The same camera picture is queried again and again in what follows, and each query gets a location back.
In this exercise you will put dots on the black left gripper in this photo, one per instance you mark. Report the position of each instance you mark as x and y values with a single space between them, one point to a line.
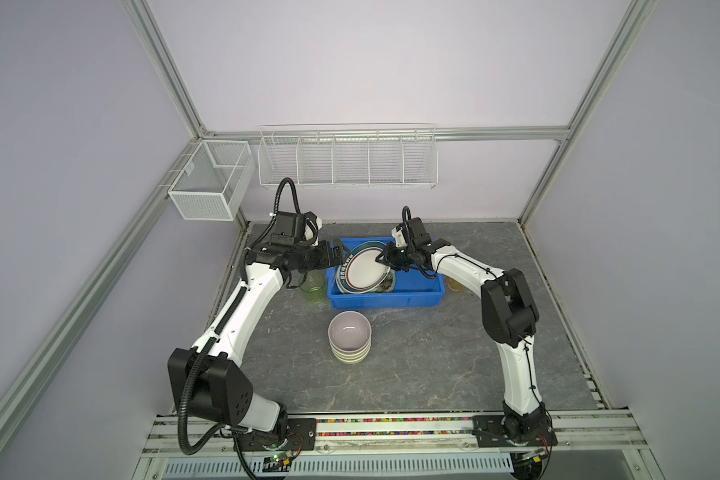
326 259

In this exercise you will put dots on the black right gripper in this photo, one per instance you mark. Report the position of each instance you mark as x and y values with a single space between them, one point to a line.
390 248

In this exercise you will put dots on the green rimmed white plate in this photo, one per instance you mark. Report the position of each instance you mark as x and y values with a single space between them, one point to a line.
361 274

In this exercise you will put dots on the green flower plate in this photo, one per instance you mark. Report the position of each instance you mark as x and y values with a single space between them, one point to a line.
388 284

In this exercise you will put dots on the purple top bowl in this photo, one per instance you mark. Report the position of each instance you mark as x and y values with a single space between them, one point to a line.
349 331

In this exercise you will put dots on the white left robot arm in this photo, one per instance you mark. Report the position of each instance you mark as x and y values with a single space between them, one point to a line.
209 388

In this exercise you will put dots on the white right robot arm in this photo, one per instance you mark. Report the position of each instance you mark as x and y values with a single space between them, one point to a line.
509 317

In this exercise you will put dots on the blue plastic bin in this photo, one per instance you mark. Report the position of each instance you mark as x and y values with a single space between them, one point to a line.
412 289

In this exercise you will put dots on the green glass cup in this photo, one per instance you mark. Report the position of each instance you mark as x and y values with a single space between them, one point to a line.
313 285

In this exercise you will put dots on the amber glass cup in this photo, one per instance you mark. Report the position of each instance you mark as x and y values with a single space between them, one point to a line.
453 285

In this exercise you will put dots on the stacked lower bowls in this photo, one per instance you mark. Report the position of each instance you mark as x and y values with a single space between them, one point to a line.
352 357

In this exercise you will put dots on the small white mesh basket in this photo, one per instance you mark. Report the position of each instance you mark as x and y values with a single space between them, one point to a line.
213 181

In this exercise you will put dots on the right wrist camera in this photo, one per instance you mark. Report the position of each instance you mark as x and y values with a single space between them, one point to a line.
411 233

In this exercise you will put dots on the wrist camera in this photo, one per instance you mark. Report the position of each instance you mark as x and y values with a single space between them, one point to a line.
411 233
295 229

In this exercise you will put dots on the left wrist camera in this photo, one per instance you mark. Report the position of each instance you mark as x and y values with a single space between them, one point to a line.
295 229

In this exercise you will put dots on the long white wire basket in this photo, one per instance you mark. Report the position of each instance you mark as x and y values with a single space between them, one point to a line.
386 155

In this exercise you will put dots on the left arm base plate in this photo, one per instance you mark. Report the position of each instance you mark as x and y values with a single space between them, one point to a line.
297 434

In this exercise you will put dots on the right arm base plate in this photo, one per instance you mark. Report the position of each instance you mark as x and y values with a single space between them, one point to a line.
491 431

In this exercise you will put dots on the aluminium mounting rail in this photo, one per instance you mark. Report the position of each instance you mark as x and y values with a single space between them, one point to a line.
411 445

